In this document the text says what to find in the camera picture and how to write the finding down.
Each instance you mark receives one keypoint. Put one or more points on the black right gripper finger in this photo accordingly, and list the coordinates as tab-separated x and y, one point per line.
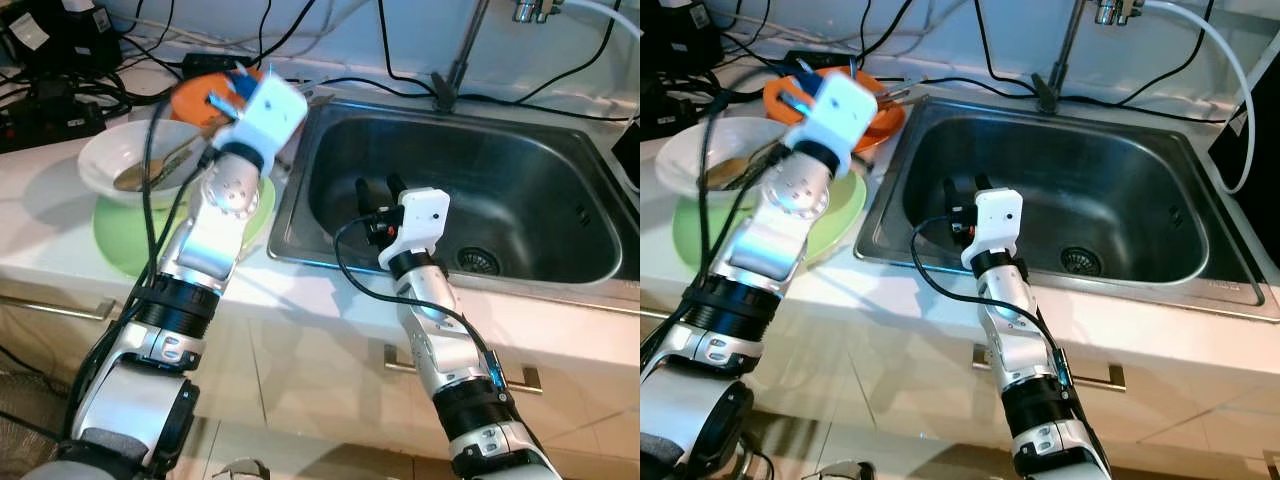
367	190
395	186
952	190
984	182

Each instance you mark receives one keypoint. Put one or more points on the white bowl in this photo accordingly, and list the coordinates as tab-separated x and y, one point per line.
105	160
680	158

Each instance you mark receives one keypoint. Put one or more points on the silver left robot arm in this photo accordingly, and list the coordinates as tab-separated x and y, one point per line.
215	235
790	240

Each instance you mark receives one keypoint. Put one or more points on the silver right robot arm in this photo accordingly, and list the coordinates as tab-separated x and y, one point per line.
1010	320
430	320

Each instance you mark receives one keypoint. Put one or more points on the orange bowl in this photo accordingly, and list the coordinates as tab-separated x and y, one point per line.
190	98
775	100

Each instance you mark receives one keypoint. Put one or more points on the flat black power brick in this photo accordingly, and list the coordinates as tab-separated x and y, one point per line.
215	65
815	58

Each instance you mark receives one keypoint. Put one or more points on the orange plate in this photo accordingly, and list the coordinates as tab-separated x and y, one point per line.
882	138

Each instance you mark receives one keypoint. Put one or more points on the silver metal utensil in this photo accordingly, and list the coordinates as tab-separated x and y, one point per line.
320	100
897	97

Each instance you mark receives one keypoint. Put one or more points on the sink drain strainer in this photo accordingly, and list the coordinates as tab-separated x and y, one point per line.
478	262
1080	262

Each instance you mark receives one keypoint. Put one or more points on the metal spoon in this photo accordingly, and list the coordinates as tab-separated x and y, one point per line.
150	173
730	172

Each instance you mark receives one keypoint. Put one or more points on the green plate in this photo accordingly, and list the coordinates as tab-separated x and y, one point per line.
842	215
120	240

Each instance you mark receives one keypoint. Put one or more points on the black power adapter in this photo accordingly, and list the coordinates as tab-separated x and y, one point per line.
60	35
680	35

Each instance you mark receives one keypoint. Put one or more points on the black power strip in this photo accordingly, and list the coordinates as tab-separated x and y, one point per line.
50	118
665	115

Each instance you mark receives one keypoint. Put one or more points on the stainless steel sink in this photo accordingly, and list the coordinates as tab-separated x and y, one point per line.
1130	180
540	170

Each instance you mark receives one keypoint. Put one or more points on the black appliance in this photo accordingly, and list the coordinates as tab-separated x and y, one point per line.
630	150
1255	140

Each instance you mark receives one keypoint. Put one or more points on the white base cabinet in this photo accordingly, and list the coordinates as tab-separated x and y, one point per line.
300	400
900	400

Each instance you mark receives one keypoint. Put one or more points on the chrome tap valve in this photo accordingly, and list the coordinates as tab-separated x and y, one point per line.
1112	10
532	10

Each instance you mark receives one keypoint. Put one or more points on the grey robot foot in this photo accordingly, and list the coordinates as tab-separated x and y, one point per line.
240	468
845	468

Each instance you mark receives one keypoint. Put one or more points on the floor fan grille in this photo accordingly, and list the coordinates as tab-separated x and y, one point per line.
20	420

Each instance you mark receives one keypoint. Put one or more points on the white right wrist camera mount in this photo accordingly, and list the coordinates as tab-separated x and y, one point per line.
997	222
422	222

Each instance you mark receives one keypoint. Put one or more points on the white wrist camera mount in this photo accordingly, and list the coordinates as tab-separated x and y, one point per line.
268	112
835	110
422	222
997	222

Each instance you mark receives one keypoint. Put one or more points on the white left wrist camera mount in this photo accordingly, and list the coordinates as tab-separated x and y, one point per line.
268	112
835	110

